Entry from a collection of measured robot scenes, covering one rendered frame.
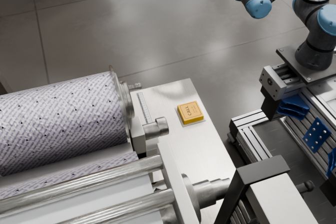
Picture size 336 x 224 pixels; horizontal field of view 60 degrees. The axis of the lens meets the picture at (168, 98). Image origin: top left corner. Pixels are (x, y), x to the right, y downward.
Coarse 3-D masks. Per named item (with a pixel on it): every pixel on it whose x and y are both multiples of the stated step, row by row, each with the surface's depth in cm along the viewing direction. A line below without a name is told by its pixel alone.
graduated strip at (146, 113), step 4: (140, 92) 105; (140, 96) 103; (140, 100) 102; (144, 100) 102; (140, 104) 101; (144, 104) 101; (144, 108) 100; (144, 112) 99; (148, 112) 99; (144, 116) 98; (148, 116) 98; (148, 120) 97
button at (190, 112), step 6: (192, 102) 99; (180, 108) 97; (186, 108) 97; (192, 108) 97; (198, 108) 97; (180, 114) 96; (186, 114) 95; (192, 114) 95; (198, 114) 95; (186, 120) 94; (192, 120) 95; (198, 120) 97
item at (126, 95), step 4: (120, 84) 55; (124, 84) 55; (120, 88) 55; (124, 88) 55; (128, 88) 55; (124, 92) 54; (128, 92) 54; (124, 96) 54; (128, 96) 54; (124, 100) 54; (128, 100) 54; (128, 104) 54; (132, 104) 54; (128, 108) 54; (132, 108) 55; (128, 112) 55; (132, 112) 55; (128, 116) 56; (132, 116) 56
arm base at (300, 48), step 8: (304, 48) 122; (312, 48) 119; (296, 56) 127; (304, 56) 123; (312, 56) 120; (320, 56) 119; (328, 56) 119; (304, 64) 124; (312, 64) 123; (320, 64) 121; (328, 64) 122
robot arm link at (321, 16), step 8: (320, 8) 113; (328, 8) 112; (312, 16) 116; (320, 16) 110; (328, 16) 109; (312, 24) 116; (320, 24) 111; (328, 24) 109; (312, 32) 116; (320, 32) 112; (328, 32) 110; (312, 40) 117; (320, 40) 114; (328, 40) 113; (320, 48) 117; (328, 48) 116
